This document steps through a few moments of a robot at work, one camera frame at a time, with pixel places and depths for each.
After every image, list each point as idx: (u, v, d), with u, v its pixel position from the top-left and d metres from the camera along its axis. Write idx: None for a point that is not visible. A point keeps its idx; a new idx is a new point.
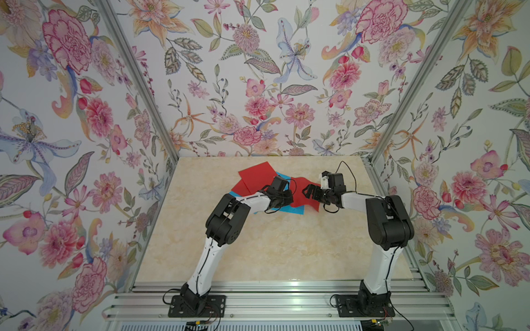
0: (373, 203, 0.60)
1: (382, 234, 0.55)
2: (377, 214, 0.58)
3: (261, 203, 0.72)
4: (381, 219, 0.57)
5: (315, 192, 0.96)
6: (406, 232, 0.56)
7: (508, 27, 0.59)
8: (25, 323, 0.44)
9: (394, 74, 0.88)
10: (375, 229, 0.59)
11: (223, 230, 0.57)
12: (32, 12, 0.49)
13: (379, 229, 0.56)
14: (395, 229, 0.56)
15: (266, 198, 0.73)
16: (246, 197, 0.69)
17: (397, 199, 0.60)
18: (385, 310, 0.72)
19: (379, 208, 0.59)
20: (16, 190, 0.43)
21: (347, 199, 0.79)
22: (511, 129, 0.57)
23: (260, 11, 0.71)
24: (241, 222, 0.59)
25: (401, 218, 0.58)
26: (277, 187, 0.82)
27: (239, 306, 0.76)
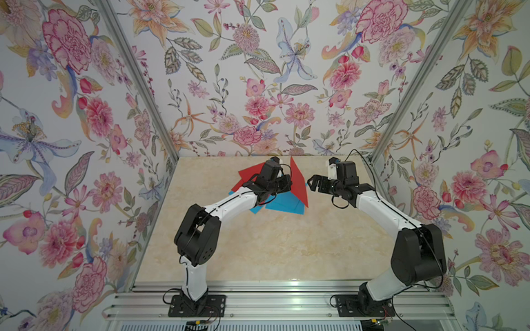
0: (408, 234, 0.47)
1: (414, 273, 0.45)
2: (413, 250, 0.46)
3: (245, 203, 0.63)
4: (417, 256, 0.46)
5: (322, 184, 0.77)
6: (439, 272, 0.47)
7: (508, 27, 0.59)
8: (25, 323, 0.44)
9: (395, 74, 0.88)
10: (401, 263, 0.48)
11: (193, 248, 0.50)
12: (32, 12, 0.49)
13: (412, 267, 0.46)
14: (429, 268, 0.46)
15: (252, 196, 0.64)
16: (223, 202, 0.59)
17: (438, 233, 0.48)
18: (385, 310, 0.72)
19: (416, 243, 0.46)
20: (16, 190, 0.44)
21: (369, 206, 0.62)
22: (512, 129, 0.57)
23: (260, 10, 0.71)
24: (213, 236, 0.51)
25: (437, 256, 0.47)
26: (268, 176, 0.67)
27: (239, 306, 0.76)
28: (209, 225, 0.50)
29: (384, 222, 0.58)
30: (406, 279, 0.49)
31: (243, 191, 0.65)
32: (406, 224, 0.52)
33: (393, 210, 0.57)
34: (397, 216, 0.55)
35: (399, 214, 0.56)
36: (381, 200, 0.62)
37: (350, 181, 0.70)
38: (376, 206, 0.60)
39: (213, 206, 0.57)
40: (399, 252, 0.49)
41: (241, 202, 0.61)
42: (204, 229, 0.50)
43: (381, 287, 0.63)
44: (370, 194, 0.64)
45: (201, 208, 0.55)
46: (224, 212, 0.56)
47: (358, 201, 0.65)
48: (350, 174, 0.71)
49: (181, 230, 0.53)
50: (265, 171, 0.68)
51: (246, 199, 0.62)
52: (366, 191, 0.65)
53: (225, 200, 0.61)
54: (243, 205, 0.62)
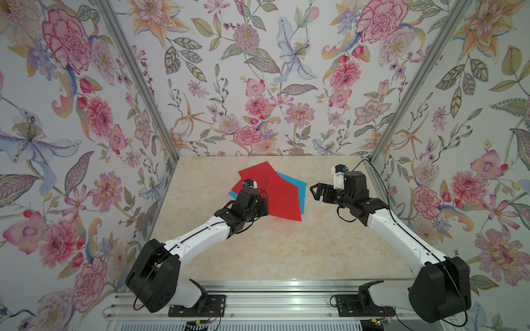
0: (433, 271, 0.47)
1: (437, 309, 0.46)
2: (437, 290, 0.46)
3: (214, 237, 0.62)
4: (440, 294, 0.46)
5: (326, 194, 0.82)
6: (463, 309, 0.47)
7: (508, 27, 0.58)
8: (25, 323, 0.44)
9: (395, 74, 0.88)
10: (424, 298, 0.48)
11: (147, 292, 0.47)
12: (32, 12, 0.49)
13: (434, 304, 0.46)
14: (453, 305, 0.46)
15: (224, 228, 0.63)
16: (187, 237, 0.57)
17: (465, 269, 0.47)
18: (386, 309, 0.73)
19: (442, 281, 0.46)
20: (16, 190, 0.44)
21: (382, 228, 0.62)
22: (512, 129, 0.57)
23: (260, 10, 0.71)
24: (170, 278, 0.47)
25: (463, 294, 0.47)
26: (244, 204, 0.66)
27: (239, 306, 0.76)
28: (167, 266, 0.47)
29: (401, 247, 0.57)
30: (427, 314, 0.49)
31: (214, 223, 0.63)
32: (429, 256, 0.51)
33: (413, 238, 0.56)
34: (417, 246, 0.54)
35: (419, 243, 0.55)
36: (397, 223, 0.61)
37: (359, 196, 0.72)
38: (392, 229, 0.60)
39: (174, 243, 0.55)
40: (422, 287, 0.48)
41: (210, 236, 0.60)
42: (160, 270, 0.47)
43: (385, 294, 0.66)
44: (384, 214, 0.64)
45: (160, 245, 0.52)
46: (185, 251, 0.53)
47: (370, 221, 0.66)
48: (360, 189, 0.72)
49: (136, 270, 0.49)
50: (241, 199, 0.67)
51: (216, 232, 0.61)
52: (379, 209, 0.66)
53: (190, 234, 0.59)
54: (212, 238, 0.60)
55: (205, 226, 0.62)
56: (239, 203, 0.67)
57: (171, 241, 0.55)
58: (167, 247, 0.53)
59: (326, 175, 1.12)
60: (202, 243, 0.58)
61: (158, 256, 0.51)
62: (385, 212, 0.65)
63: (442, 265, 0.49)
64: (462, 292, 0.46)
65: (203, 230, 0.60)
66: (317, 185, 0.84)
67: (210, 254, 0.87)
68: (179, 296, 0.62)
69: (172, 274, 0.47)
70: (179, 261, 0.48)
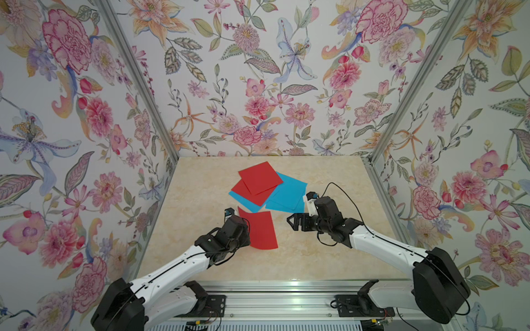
0: (424, 270, 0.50)
1: (446, 308, 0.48)
2: (436, 287, 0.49)
3: (190, 271, 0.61)
4: (441, 292, 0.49)
5: (304, 222, 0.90)
6: (464, 297, 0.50)
7: (508, 27, 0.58)
8: (25, 323, 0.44)
9: (395, 74, 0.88)
10: (428, 301, 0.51)
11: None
12: (32, 12, 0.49)
13: (440, 304, 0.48)
14: (454, 296, 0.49)
15: (203, 260, 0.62)
16: (159, 274, 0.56)
17: (446, 257, 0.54)
18: (385, 310, 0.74)
19: (434, 277, 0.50)
20: (16, 190, 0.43)
21: (366, 245, 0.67)
22: (512, 129, 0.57)
23: (260, 10, 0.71)
24: (134, 322, 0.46)
25: (456, 281, 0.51)
26: (230, 233, 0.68)
27: (239, 306, 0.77)
28: (129, 312, 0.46)
29: (390, 258, 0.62)
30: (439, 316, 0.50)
31: (192, 254, 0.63)
32: (414, 256, 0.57)
33: (395, 243, 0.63)
34: (401, 250, 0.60)
35: (401, 247, 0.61)
36: (375, 235, 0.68)
37: (335, 222, 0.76)
38: (374, 243, 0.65)
39: (142, 282, 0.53)
40: (423, 291, 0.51)
41: (185, 271, 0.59)
42: (123, 316, 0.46)
43: (387, 297, 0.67)
44: (361, 232, 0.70)
45: (127, 285, 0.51)
46: (150, 292, 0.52)
47: (353, 241, 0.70)
48: (334, 214, 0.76)
49: (100, 312, 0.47)
50: (228, 227, 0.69)
51: (192, 265, 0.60)
52: (355, 229, 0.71)
53: (163, 270, 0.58)
54: (187, 272, 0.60)
55: (181, 259, 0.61)
56: (224, 232, 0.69)
57: (139, 279, 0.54)
58: (134, 287, 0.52)
59: (326, 175, 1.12)
60: (174, 279, 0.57)
61: (123, 297, 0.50)
62: (361, 229, 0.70)
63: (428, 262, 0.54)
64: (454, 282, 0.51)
65: (177, 265, 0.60)
66: (295, 216, 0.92)
67: None
68: (169, 312, 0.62)
69: (135, 321, 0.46)
70: (142, 307, 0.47)
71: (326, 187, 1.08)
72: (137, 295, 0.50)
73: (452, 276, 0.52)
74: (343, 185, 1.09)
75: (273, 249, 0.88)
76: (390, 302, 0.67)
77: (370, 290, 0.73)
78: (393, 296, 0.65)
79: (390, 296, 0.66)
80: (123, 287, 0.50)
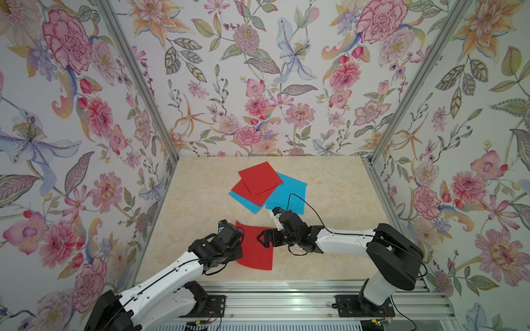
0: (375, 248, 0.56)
1: (406, 274, 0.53)
2: (392, 260, 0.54)
3: (183, 278, 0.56)
4: (396, 262, 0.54)
5: (275, 238, 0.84)
6: (419, 260, 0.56)
7: (508, 27, 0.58)
8: (25, 323, 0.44)
9: (395, 74, 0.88)
10: (391, 274, 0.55)
11: None
12: (32, 12, 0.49)
13: (400, 273, 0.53)
14: (410, 263, 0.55)
15: (195, 267, 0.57)
16: (150, 282, 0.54)
17: (390, 229, 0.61)
18: (385, 310, 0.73)
19: (384, 252, 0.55)
20: (16, 190, 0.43)
21: (330, 244, 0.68)
22: (511, 129, 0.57)
23: (260, 11, 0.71)
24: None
25: (407, 247, 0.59)
26: (227, 240, 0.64)
27: (239, 307, 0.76)
28: (117, 327, 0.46)
29: (350, 249, 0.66)
30: (406, 285, 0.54)
31: (185, 261, 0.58)
32: (366, 239, 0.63)
33: (348, 233, 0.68)
34: (355, 238, 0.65)
35: (355, 234, 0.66)
36: (334, 233, 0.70)
37: (302, 233, 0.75)
38: (336, 241, 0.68)
39: (132, 294, 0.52)
40: (384, 267, 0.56)
41: (176, 280, 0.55)
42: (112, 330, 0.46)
43: (376, 291, 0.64)
44: (324, 234, 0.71)
45: (116, 296, 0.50)
46: (138, 305, 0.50)
47: (321, 247, 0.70)
48: (298, 226, 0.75)
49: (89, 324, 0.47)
50: (225, 233, 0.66)
51: (185, 274, 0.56)
52: (319, 234, 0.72)
53: (155, 277, 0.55)
54: (179, 281, 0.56)
55: (173, 267, 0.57)
56: (221, 238, 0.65)
57: (129, 291, 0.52)
58: (123, 300, 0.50)
59: (326, 175, 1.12)
60: (165, 289, 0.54)
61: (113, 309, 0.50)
62: (324, 232, 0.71)
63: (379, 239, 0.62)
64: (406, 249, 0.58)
65: (168, 274, 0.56)
66: (264, 232, 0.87)
67: None
68: (165, 316, 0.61)
69: None
70: (130, 322, 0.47)
71: (326, 187, 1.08)
72: (125, 308, 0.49)
73: (401, 244, 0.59)
74: (343, 185, 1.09)
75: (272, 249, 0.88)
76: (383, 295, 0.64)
77: (365, 291, 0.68)
78: (380, 289, 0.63)
79: (377, 289, 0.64)
80: (112, 299, 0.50)
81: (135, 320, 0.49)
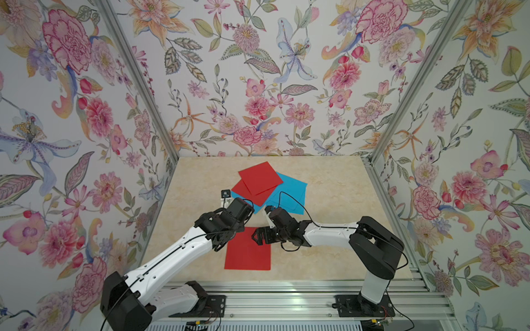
0: (358, 239, 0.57)
1: (387, 265, 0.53)
2: (373, 250, 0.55)
3: (190, 256, 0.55)
4: (378, 252, 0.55)
5: (266, 235, 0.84)
6: (399, 250, 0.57)
7: (508, 27, 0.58)
8: (25, 323, 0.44)
9: (395, 74, 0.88)
10: (372, 264, 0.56)
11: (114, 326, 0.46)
12: (32, 12, 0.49)
13: (381, 263, 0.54)
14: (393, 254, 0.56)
15: (203, 243, 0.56)
16: (155, 260, 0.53)
17: (372, 222, 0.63)
18: (385, 309, 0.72)
19: (366, 241, 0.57)
20: (16, 190, 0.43)
21: (317, 238, 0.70)
22: (512, 129, 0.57)
23: (260, 11, 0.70)
24: (132, 314, 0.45)
25: (388, 238, 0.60)
26: (236, 214, 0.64)
27: (239, 307, 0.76)
28: (125, 307, 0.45)
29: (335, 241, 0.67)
30: (385, 275, 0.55)
31: (191, 238, 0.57)
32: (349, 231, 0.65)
33: (332, 225, 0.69)
34: (339, 229, 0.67)
35: (340, 227, 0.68)
36: (321, 226, 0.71)
37: (292, 227, 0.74)
38: (322, 234, 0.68)
39: (138, 274, 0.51)
40: (365, 257, 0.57)
41: (183, 258, 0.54)
42: (119, 311, 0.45)
43: (371, 287, 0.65)
44: (312, 228, 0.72)
45: (123, 277, 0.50)
46: (144, 285, 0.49)
47: (308, 240, 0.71)
48: (287, 220, 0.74)
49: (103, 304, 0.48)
50: (234, 206, 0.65)
51: (192, 251, 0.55)
52: (307, 227, 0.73)
53: (160, 256, 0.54)
54: (186, 259, 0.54)
55: (179, 245, 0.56)
56: (230, 211, 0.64)
57: (134, 272, 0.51)
58: (130, 281, 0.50)
59: (326, 175, 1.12)
60: (172, 267, 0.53)
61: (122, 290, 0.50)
62: (311, 225, 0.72)
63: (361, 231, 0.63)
64: (388, 241, 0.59)
65: (174, 252, 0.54)
66: (257, 232, 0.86)
67: (210, 254, 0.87)
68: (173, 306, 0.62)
69: (132, 314, 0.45)
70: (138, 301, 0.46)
71: (326, 187, 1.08)
72: (132, 289, 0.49)
73: (382, 235, 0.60)
74: (343, 185, 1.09)
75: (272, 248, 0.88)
76: (377, 292, 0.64)
77: (364, 292, 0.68)
78: (372, 283, 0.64)
79: (371, 284, 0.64)
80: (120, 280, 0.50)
81: (143, 299, 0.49)
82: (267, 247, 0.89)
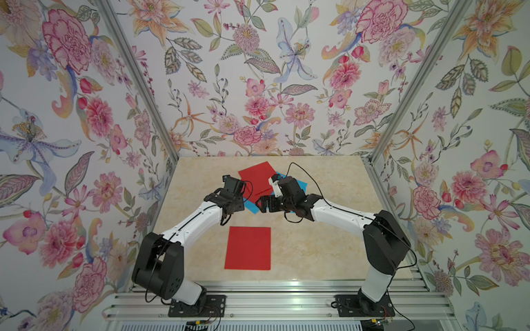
0: (373, 232, 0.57)
1: (391, 261, 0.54)
2: (382, 245, 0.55)
3: (209, 221, 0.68)
4: (387, 248, 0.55)
5: (272, 203, 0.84)
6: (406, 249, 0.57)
7: (508, 27, 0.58)
8: (25, 323, 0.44)
9: (394, 74, 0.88)
10: (377, 256, 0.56)
11: (157, 281, 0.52)
12: (32, 12, 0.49)
13: (386, 258, 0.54)
14: (399, 252, 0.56)
15: (217, 210, 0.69)
16: (182, 223, 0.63)
17: (390, 218, 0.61)
18: (386, 310, 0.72)
19: (380, 236, 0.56)
20: (16, 190, 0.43)
21: (326, 215, 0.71)
22: (511, 129, 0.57)
23: (260, 10, 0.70)
24: (175, 261, 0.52)
25: (399, 236, 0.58)
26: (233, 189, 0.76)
27: (239, 306, 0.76)
28: (171, 253, 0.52)
29: (346, 226, 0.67)
30: (386, 269, 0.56)
31: (206, 207, 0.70)
32: (364, 221, 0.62)
33: (348, 210, 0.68)
34: (354, 216, 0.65)
35: (355, 213, 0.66)
36: (332, 206, 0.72)
37: (298, 198, 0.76)
38: (332, 213, 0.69)
39: (172, 232, 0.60)
40: (373, 249, 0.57)
41: (205, 219, 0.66)
42: (165, 259, 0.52)
43: (373, 285, 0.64)
44: (321, 204, 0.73)
45: (159, 236, 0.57)
46: (183, 238, 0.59)
47: (315, 215, 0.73)
48: (295, 190, 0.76)
49: (141, 264, 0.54)
50: (229, 185, 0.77)
51: (210, 215, 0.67)
52: (316, 203, 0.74)
53: (184, 221, 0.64)
54: (206, 222, 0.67)
55: (199, 212, 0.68)
56: (226, 189, 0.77)
57: (169, 231, 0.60)
58: (167, 236, 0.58)
59: (326, 175, 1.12)
60: (198, 227, 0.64)
61: (158, 248, 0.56)
62: (321, 202, 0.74)
63: (377, 223, 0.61)
64: (399, 236, 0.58)
65: (197, 215, 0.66)
66: (261, 198, 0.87)
67: (210, 254, 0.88)
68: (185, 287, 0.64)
69: (177, 261, 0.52)
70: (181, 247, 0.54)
71: (326, 187, 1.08)
72: (172, 241, 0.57)
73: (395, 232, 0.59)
74: (343, 185, 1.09)
75: (273, 248, 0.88)
76: (379, 289, 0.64)
77: (365, 288, 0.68)
78: (374, 280, 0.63)
79: (374, 282, 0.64)
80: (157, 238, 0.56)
81: None
82: (268, 246, 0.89)
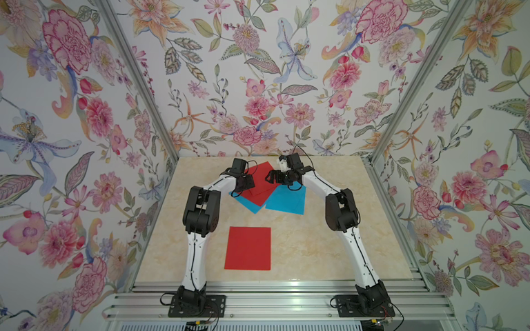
0: (331, 198, 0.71)
1: (338, 221, 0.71)
2: (334, 209, 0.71)
3: (229, 185, 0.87)
4: (336, 212, 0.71)
5: (278, 176, 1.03)
6: (354, 218, 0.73)
7: (508, 27, 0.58)
8: (25, 323, 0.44)
9: (395, 74, 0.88)
10: (330, 216, 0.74)
11: (203, 221, 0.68)
12: (32, 12, 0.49)
13: (335, 219, 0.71)
14: (346, 218, 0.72)
15: (230, 180, 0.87)
16: (214, 182, 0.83)
17: (349, 194, 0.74)
18: (385, 310, 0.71)
19: (335, 203, 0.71)
20: (16, 190, 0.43)
21: (310, 182, 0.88)
22: (511, 129, 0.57)
23: (260, 11, 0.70)
24: (216, 206, 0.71)
25: (351, 208, 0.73)
26: (239, 167, 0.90)
27: (240, 307, 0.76)
28: (214, 197, 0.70)
29: (319, 192, 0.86)
30: (335, 227, 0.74)
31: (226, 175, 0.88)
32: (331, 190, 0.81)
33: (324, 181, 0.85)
34: (326, 187, 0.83)
35: (328, 185, 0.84)
36: (317, 176, 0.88)
37: (297, 166, 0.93)
38: (315, 182, 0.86)
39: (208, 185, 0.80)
40: (328, 210, 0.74)
41: (227, 182, 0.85)
42: (210, 201, 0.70)
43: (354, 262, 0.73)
44: (310, 174, 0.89)
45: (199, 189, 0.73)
46: (217, 188, 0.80)
47: (304, 181, 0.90)
48: (295, 161, 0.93)
49: (188, 208, 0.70)
50: (236, 163, 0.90)
51: (228, 181, 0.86)
52: (308, 172, 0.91)
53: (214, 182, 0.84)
54: (228, 186, 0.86)
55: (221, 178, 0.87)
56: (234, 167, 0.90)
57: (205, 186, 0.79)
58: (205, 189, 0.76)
59: (326, 175, 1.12)
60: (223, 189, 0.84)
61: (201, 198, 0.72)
62: (310, 172, 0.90)
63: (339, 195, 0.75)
64: (350, 209, 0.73)
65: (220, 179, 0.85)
66: (270, 173, 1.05)
67: (210, 254, 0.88)
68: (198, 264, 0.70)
69: (217, 202, 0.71)
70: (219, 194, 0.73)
71: None
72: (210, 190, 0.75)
73: (349, 205, 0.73)
74: (343, 185, 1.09)
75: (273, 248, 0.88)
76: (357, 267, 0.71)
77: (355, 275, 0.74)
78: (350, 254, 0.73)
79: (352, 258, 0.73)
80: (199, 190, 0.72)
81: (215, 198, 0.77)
82: (268, 246, 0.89)
